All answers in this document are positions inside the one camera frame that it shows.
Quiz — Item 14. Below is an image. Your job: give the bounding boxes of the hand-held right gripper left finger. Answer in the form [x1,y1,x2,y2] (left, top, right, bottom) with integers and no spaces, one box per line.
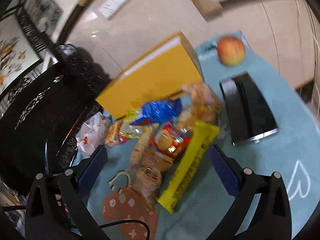
[25,144,109,240]

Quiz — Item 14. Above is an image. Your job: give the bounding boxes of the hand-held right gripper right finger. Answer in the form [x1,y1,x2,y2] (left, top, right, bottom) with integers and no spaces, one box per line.
[209,144,293,240]

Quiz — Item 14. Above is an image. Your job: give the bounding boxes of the long yellow snack packet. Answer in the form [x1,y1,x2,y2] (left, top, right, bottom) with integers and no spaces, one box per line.
[156,120,221,214]

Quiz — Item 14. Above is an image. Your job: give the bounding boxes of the pink biscuit roll packet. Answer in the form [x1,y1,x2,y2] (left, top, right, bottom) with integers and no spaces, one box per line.
[129,123,161,166]

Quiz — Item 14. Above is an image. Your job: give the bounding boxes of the clear brown cookie packet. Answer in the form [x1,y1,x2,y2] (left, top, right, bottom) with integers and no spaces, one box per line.
[129,149,177,201]

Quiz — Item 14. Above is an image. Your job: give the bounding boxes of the yellow clear snack packet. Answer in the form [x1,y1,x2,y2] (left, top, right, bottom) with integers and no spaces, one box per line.
[120,108,151,140]

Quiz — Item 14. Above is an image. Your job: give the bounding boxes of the red orange biscuit packet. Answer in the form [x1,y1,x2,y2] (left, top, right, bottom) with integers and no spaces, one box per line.
[153,123,193,160]

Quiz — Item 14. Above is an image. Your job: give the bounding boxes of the blue chip bag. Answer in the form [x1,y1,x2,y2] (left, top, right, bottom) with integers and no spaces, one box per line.
[130,99,183,127]

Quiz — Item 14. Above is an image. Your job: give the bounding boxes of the yellow cardboard box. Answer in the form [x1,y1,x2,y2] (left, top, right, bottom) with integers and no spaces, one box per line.
[95,31,204,120]

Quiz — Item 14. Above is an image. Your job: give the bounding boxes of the light blue round mat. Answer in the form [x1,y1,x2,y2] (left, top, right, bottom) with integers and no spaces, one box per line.
[70,30,320,240]

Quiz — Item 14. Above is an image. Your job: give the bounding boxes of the white red-print snack bag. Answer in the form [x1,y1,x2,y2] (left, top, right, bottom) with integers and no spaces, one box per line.
[75,112,112,158]

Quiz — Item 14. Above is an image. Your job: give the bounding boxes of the glossy black case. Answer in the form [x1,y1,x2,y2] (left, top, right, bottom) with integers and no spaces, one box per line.
[219,72,279,147]

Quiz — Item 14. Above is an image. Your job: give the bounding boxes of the black carved wooden furniture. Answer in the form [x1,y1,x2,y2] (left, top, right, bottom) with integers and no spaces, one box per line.
[0,44,113,196]

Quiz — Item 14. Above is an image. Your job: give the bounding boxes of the red yellow apple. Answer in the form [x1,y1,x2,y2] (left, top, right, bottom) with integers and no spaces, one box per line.
[216,35,246,67]

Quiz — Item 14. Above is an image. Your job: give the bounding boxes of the framed flower painting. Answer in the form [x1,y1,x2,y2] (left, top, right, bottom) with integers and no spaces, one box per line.
[0,17,45,96]

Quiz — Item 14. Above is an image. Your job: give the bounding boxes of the framed ink painting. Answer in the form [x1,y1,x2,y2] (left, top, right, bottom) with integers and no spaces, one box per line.
[15,0,96,46]

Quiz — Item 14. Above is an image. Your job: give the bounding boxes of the black cable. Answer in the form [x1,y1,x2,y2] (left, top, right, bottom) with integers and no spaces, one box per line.
[99,219,152,240]

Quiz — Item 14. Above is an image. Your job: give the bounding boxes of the white wall outlet plate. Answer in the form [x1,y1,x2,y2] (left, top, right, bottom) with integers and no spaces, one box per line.
[98,0,137,21]

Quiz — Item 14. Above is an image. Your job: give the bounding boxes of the thin pale wires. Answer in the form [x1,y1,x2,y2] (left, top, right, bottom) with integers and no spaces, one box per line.
[294,0,320,103]

